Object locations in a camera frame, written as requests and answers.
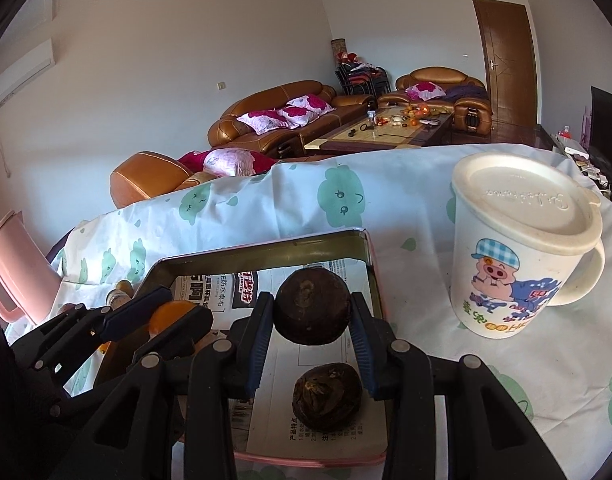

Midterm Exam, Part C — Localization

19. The orange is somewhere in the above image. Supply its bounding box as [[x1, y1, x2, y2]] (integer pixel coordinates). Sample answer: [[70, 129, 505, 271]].
[[150, 300, 199, 336]]

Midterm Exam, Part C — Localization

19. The white cartoon mug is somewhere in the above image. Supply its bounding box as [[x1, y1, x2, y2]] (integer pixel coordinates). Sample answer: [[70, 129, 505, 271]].
[[448, 195, 607, 341]]

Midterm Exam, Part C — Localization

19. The brown wooden door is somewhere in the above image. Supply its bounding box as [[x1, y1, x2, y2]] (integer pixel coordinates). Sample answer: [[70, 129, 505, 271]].
[[472, 0, 538, 128]]

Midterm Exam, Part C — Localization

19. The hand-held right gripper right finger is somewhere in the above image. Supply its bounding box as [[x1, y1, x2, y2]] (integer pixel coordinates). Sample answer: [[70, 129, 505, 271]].
[[350, 291, 569, 480]]

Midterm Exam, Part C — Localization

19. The long brown leather sofa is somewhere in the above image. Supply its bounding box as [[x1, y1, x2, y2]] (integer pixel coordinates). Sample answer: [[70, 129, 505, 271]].
[[207, 80, 371, 158]]

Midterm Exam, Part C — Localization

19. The pink floral pillow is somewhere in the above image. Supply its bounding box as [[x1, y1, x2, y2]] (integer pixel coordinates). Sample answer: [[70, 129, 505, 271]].
[[277, 105, 323, 128], [405, 82, 445, 102], [237, 109, 293, 135], [287, 94, 335, 115]]

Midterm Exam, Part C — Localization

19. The black television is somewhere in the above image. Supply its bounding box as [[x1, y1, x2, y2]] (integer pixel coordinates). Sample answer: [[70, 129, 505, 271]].
[[588, 86, 612, 183]]

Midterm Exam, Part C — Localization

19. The newspaper tin lining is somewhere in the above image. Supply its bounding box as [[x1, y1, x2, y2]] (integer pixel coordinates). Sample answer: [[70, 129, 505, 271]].
[[173, 262, 389, 453]]

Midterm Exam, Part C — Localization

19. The white air conditioner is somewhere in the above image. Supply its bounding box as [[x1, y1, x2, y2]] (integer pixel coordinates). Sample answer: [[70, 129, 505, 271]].
[[0, 40, 55, 109]]

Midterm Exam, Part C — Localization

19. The stack of black chairs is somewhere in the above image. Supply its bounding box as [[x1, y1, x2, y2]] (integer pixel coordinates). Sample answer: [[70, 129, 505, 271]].
[[334, 62, 391, 97]]

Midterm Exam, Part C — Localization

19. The dark brown round fruit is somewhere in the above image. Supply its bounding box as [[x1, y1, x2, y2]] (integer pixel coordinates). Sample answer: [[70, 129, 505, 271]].
[[273, 268, 354, 346], [292, 362, 363, 432]]

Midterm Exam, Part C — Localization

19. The pink metal tin box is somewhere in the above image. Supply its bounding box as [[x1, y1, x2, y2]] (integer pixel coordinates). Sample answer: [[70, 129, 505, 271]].
[[93, 227, 391, 466]]

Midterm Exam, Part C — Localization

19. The purple blanket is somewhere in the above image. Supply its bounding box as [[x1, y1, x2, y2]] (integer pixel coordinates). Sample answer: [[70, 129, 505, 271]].
[[438, 85, 487, 103]]

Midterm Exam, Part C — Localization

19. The dark wooden coffee table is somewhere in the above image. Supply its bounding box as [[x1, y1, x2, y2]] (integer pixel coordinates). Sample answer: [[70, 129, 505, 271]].
[[304, 106, 455, 157]]

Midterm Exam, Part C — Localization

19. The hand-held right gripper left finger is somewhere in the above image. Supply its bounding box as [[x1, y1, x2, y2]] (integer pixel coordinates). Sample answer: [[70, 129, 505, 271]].
[[50, 292, 277, 480]]

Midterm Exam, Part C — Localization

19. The magenta cloth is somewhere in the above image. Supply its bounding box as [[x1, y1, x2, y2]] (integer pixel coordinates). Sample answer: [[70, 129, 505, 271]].
[[178, 150, 277, 176]]

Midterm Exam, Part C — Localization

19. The cream mug lid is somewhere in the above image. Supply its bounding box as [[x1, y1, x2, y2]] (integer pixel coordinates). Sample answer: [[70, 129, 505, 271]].
[[451, 152, 603, 261]]

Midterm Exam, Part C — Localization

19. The brown leather armchair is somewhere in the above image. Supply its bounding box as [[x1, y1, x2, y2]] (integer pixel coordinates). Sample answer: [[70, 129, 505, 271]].
[[378, 66, 493, 136], [109, 151, 287, 209]]

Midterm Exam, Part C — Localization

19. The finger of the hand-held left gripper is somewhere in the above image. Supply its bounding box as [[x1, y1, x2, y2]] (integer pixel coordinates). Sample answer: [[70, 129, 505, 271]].
[[130, 304, 215, 366], [10, 286, 173, 376]]

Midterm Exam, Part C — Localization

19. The pale pink pillow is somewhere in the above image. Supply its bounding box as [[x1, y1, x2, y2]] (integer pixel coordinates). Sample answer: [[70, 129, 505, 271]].
[[204, 148, 259, 177]]

